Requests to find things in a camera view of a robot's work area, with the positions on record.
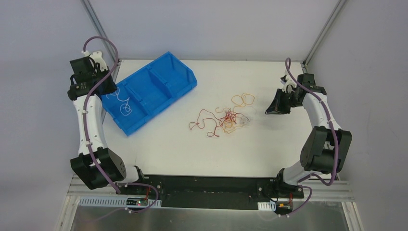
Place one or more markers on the aluminium frame rail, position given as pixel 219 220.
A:
pixel 322 209

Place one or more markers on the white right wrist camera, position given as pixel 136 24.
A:
pixel 288 84

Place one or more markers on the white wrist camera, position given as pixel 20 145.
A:
pixel 96 60
pixel 288 84

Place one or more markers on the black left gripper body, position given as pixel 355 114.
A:
pixel 104 85

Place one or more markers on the blue plastic divided bin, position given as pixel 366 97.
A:
pixel 149 91

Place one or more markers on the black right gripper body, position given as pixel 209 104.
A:
pixel 283 100

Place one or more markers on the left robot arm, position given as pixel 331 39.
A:
pixel 96 165

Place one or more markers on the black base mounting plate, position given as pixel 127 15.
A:
pixel 235 193

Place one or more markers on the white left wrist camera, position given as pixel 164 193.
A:
pixel 96 60

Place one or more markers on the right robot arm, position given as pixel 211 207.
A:
pixel 327 145

